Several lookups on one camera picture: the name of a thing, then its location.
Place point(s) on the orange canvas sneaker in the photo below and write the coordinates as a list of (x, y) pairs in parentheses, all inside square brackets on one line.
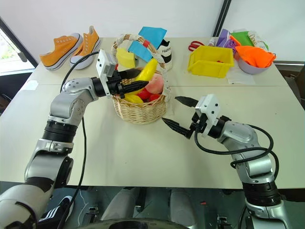
[(59, 51), (87, 44)]

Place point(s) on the red scissors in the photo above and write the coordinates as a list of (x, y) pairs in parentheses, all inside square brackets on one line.
[(196, 45)]

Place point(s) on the black pole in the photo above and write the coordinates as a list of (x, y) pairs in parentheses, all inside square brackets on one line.
[(221, 16)]

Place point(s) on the white patterned bag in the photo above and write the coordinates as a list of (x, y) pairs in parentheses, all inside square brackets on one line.
[(259, 40)]

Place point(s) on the orange cloth bag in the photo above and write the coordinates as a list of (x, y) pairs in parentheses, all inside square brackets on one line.
[(255, 56)]

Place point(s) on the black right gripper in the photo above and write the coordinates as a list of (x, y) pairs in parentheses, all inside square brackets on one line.
[(197, 124)]

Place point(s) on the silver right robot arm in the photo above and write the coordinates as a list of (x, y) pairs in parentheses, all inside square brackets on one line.
[(238, 133)]

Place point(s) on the red fruit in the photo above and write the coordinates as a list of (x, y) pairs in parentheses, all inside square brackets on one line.
[(155, 97), (144, 94)]

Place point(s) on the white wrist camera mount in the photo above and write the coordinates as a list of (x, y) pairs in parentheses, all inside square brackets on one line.
[(210, 105), (102, 64)]

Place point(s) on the white and black sneaker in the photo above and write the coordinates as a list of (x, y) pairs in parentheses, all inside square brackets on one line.
[(166, 56)]

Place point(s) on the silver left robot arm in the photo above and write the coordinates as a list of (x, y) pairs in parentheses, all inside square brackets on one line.
[(71, 102)]

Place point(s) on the lilac bowl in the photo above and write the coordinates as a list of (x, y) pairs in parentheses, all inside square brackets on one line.
[(252, 69)]

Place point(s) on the purple cloth bag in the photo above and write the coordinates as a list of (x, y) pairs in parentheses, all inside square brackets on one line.
[(225, 39)]

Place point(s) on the yellow sponge block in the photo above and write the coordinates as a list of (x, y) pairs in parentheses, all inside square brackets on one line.
[(125, 58)]

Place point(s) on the small red item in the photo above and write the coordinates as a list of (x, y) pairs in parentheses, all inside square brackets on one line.
[(220, 61)]

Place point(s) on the large yellow banana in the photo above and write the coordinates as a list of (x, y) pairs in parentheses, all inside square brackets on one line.
[(148, 70)]

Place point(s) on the black shoe white stripes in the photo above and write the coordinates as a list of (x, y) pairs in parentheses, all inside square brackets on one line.
[(57, 211)]

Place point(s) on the small yellow banana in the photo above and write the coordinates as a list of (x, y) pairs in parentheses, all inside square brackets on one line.
[(133, 98)]

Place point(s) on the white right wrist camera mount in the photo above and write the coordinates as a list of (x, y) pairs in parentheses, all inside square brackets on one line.
[(210, 105)]

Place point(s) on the white tissue paper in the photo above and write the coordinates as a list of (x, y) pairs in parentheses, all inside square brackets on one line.
[(240, 78)]

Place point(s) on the dark window frame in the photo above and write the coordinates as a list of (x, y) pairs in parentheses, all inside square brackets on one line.
[(16, 45)]

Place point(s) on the small white bottle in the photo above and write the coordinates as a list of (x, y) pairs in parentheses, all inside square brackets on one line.
[(212, 42)]

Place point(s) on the pink peach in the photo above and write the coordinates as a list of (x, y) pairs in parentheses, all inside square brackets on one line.
[(155, 83)]

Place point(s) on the blue paper sheet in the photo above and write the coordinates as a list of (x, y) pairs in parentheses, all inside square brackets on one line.
[(140, 51)]

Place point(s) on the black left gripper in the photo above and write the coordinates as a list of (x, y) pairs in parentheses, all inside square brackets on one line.
[(115, 86)]

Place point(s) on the green cloth bag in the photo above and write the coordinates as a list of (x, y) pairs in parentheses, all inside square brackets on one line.
[(241, 38)]

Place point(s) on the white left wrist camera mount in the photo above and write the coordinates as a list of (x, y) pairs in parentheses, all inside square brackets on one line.
[(102, 64)]

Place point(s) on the grey rounded leg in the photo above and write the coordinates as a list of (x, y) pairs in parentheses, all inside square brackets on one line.
[(121, 205), (182, 205)]

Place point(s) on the yellow plastic bin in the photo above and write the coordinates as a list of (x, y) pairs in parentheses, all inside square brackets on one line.
[(207, 68)]

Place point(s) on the white label sticker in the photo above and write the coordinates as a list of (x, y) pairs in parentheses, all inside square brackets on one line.
[(32, 84)]

